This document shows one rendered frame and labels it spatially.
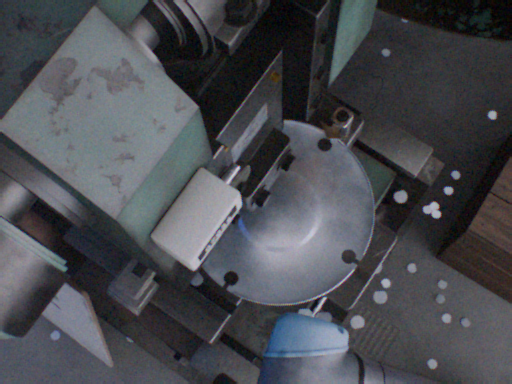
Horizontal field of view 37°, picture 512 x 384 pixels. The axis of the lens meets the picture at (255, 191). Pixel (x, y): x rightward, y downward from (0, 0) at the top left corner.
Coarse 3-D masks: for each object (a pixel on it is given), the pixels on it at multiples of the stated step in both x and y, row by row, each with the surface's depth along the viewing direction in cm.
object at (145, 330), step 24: (24, 216) 125; (48, 240) 133; (72, 264) 133; (96, 264) 132; (96, 288) 131; (96, 312) 189; (120, 312) 189; (144, 312) 129; (144, 336) 187; (168, 336) 128; (192, 336) 128; (168, 360) 185; (192, 360) 125; (216, 360) 125; (240, 360) 125
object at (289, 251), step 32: (288, 128) 120; (320, 128) 119; (320, 160) 118; (352, 160) 118; (288, 192) 117; (320, 192) 117; (352, 192) 117; (256, 224) 116; (288, 224) 115; (320, 224) 116; (352, 224) 116; (224, 256) 115; (256, 256) 115; (288, 256) 115; (320, 256) 115; (256, 288) 114; (288, 288) 114; (320, 288) 113
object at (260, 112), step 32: (256, 32) 82; (224, 64) 81; (256, 64) 81; (192, 96) 80; (224, 96) 80; (256, 96) 83; (224, 128) 79; (256, 128) 91; (256, 160) 99; (288, 160) 102; (256, 192) 99
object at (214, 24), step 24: (168, 0) 57; (192, 0) 57; (216, 0) 58; (240, 0) 59; (264, 0) 61; (192, 24) 58; (216, 24) 60; (240, 24) 60; (192, 48) 63; (216, 48) 63; (168, 72) 70; (192, 72) 73
